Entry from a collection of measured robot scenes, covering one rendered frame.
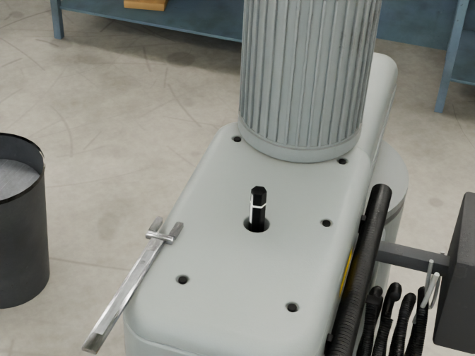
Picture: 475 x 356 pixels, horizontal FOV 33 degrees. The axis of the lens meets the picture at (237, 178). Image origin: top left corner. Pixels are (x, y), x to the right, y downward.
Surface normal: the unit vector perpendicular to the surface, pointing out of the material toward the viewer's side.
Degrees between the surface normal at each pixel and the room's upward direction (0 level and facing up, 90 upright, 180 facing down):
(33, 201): 94
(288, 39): 90
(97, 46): 0
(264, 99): 90
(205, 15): 0
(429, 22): 90
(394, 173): 0
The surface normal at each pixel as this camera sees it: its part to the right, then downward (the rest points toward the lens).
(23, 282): 0.65, 0.54
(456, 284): -0.29, 0.58
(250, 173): 0.04, -0.78
